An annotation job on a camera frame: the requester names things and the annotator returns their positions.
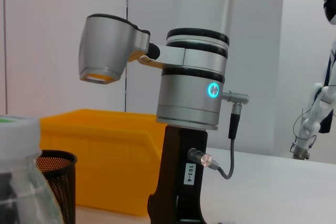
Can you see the white black humanoid robot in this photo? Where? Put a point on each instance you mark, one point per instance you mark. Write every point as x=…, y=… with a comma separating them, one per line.
x=317, y=103

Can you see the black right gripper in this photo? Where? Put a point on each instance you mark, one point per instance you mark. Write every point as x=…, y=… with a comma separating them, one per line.
x=178, y=182

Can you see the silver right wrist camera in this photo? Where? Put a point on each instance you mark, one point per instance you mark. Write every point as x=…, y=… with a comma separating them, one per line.
x=107, y=51

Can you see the yellow plastic bin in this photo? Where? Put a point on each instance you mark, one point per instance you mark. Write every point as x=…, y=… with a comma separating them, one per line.
x=110, y=161

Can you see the clear green-label water bottle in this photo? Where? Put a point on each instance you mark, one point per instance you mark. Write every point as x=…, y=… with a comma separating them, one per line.
x=21, y=182

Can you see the black mesh pen holder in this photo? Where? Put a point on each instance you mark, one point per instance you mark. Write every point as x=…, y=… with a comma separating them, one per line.
x=63, y=182

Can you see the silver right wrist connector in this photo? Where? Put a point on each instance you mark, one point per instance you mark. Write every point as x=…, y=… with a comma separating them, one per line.
x=236, y=96

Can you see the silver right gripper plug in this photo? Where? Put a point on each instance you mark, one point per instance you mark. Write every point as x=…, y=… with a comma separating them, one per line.
x=200, y=157

